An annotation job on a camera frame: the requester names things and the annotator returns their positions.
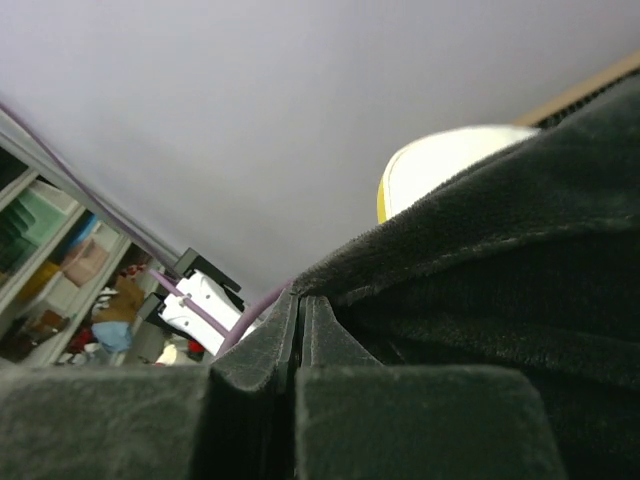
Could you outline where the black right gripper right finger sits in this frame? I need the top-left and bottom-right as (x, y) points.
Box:
(295, 297), (566, 479)

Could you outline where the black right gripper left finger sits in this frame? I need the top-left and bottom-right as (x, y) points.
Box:
(1, 293), (299, 479)

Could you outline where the black yellow flower pillowcase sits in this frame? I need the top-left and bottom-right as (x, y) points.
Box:
(293, 78), (639, 479)

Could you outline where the white pillow yellow edge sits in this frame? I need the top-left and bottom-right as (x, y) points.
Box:
(377, 124), (540, 224)

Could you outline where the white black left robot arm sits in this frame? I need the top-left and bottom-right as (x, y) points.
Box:
(138, 248), (246, 357)

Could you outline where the cluttered storage shelf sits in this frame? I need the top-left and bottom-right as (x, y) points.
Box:
(0, 144), (211, 369)

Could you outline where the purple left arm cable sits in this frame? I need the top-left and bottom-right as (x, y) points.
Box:
(0, 99), (296, 357)

